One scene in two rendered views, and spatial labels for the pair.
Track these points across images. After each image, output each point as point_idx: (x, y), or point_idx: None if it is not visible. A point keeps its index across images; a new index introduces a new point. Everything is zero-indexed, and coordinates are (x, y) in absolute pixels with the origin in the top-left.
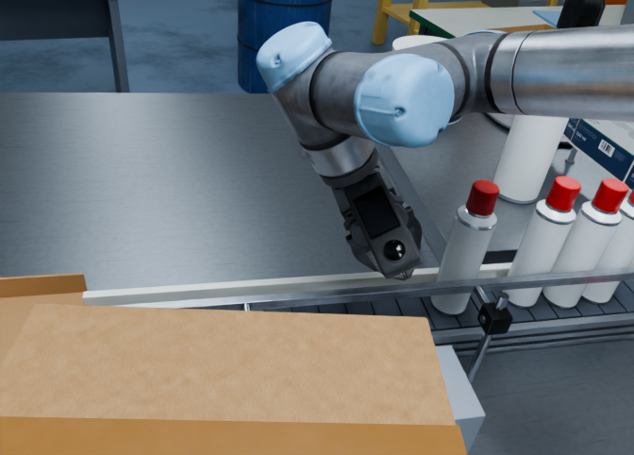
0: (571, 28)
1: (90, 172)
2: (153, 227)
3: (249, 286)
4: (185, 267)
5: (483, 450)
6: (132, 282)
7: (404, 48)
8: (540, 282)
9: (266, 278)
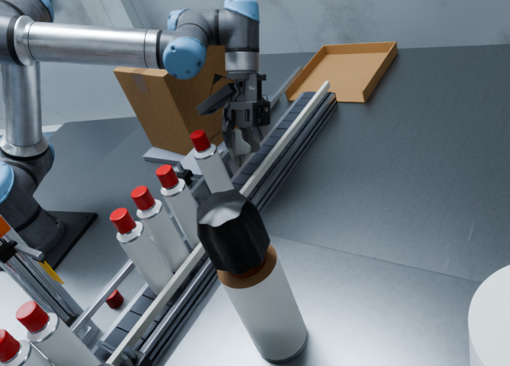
0: (130, 29)
1: (500, 97)
2: (408, 123)
3: (292, 123)
4: (361, 133)
5: None
6: (362, 115)
7: (193, 16)
8: None
9: (328, 162)
